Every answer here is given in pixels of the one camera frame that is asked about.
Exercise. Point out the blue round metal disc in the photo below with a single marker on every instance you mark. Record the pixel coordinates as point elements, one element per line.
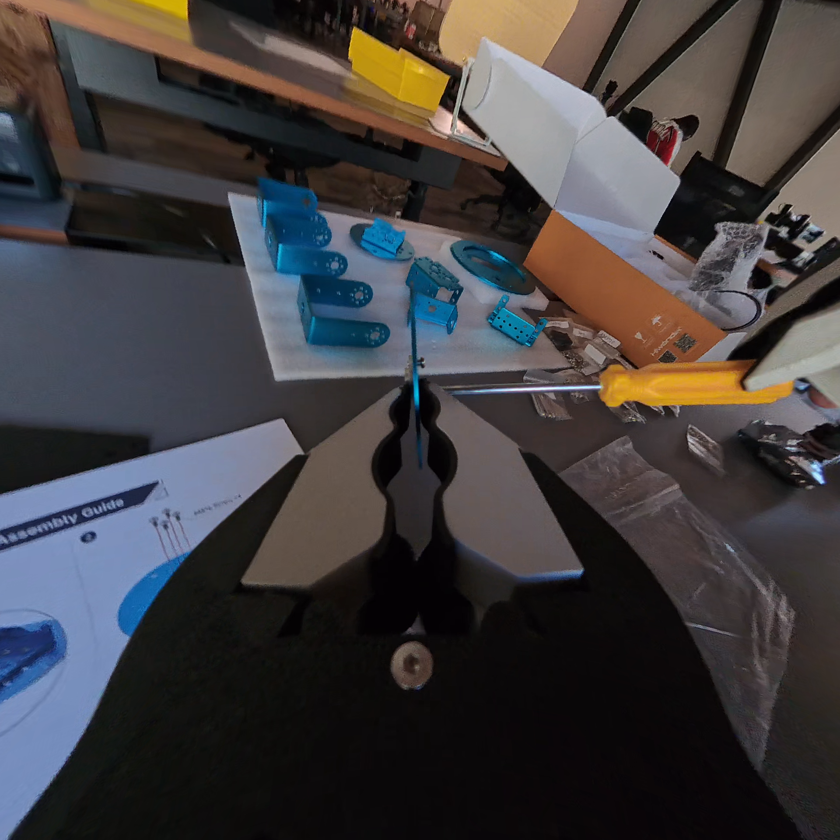
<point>416,407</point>

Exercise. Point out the pile of small screw bags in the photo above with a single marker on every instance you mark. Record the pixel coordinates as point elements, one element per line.
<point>590,348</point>

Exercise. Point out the black steel truss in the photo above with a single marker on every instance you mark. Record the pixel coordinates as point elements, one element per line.
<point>741,79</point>

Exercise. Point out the wooden table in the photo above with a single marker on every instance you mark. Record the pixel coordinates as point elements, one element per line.
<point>262,75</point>

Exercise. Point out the blue round plate with bracket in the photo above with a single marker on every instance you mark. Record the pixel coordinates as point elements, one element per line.
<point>380,239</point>

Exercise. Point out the blue square bracket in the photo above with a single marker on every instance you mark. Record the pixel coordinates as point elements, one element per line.
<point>433,289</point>

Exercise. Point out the grey desk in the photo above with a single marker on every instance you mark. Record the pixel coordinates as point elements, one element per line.
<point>164,328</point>

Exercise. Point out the clear acrylic stand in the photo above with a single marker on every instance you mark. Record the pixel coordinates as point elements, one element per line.
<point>472,111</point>

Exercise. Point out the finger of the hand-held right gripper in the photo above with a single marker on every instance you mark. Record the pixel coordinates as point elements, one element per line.
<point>794,312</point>
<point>807,354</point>

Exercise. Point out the yellow box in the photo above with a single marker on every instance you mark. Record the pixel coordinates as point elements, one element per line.
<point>151,10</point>
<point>394,72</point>

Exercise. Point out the small metal screw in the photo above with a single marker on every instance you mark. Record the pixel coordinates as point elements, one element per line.
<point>417,362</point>

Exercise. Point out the small clear bag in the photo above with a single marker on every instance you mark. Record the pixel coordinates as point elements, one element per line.
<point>705,449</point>

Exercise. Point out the black foil bag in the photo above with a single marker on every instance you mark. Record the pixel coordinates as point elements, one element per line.
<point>787,453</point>

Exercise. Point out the dark flat box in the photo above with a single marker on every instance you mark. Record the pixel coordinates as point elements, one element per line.
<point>262,46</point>

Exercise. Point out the grey box device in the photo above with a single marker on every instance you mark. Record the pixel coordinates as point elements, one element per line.
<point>23,157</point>

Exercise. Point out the orange cardboard box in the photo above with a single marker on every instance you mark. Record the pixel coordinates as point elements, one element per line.
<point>590,275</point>

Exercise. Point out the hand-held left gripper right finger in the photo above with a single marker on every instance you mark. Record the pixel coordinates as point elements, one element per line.
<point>512,518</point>

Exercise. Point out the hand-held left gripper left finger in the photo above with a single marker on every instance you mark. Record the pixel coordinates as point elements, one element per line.
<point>315,518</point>

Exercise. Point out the assembly guide booklet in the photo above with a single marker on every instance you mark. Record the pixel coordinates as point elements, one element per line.
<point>85,558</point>

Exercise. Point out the clear plastic bag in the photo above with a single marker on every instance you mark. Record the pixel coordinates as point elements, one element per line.
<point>709,577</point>

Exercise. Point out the white foam sheet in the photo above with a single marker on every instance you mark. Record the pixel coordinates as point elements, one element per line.
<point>394,358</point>

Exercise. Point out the large blue U bracket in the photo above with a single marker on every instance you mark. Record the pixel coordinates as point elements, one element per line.
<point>334,321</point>

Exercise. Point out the bubble wrap bag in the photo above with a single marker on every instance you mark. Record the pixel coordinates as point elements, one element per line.
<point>725,256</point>

